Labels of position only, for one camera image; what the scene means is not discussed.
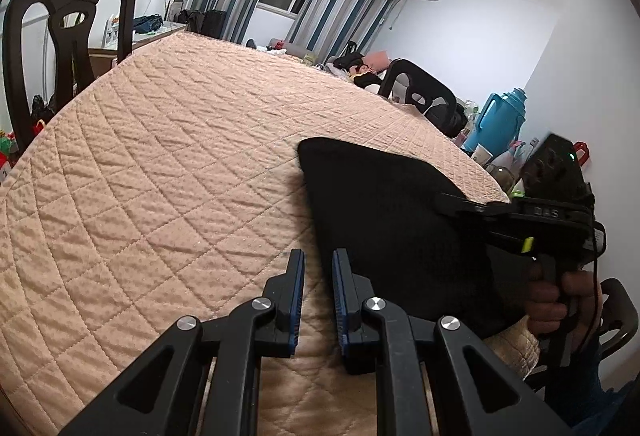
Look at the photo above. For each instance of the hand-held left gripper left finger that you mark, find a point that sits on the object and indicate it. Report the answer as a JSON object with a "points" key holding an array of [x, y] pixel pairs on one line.
{"points": [[299, 296]]}

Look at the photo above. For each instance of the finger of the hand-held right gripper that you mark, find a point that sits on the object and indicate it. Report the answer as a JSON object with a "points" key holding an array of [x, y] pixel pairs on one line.
{"points": [[460, 205]]}

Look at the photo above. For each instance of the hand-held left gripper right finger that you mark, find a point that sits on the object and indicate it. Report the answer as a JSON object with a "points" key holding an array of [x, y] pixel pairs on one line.
{"points": [[341, 296]]}

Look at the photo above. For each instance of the black pants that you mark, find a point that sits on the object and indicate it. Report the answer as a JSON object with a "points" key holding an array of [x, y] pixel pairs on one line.
{"points": [[390, 216]]}

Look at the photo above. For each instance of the person's right forearm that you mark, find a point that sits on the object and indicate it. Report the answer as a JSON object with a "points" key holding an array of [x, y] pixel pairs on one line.
{"points": [[575, 391]]}

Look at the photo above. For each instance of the person's right hand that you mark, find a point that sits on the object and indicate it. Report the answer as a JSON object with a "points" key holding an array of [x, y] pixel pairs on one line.
{"points": [[537, 311]]}

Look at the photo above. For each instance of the white cup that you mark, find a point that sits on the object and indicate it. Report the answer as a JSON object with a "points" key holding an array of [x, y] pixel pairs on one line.
{"points": [[481, 154]]}

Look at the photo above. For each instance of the red hook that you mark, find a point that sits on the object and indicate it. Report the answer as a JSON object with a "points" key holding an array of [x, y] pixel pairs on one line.
{"points": [[581, 151]]}

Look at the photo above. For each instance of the blue thermos jug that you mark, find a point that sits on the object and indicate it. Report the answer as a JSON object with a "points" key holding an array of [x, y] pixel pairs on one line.
{"points": [[495, 126]]}

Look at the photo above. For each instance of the black backpack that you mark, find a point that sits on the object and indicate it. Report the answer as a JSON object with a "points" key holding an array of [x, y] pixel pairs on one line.
{"points": [[452, 119]]}

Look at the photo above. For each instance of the dark brown chair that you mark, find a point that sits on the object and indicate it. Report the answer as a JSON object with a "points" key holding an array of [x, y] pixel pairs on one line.
{"points": [[425, 79], [617, 311], [120, 16]]}

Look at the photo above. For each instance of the pink pillow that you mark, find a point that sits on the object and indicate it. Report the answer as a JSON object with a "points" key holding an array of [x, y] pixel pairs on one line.
{"points": [[377, 60]]}

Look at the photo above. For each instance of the black plush toy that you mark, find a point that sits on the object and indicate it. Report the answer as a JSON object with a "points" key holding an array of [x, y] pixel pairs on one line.
{"points": [[357, 69]]}

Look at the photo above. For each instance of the peach quilted blanket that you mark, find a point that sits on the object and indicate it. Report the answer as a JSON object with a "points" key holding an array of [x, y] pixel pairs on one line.
{"points": [[150, 191]]}

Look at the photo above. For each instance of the black bag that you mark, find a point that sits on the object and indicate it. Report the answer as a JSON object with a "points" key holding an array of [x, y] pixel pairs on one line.
{"points": [[205, 22]]}

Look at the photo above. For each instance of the wooden side table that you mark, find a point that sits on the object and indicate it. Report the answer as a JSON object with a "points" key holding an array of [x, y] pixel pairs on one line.
{"points": [[105, 56]]}

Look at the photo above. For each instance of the dark blue bag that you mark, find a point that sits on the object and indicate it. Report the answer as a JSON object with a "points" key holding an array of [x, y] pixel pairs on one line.
{"points": [[147, 24]]}

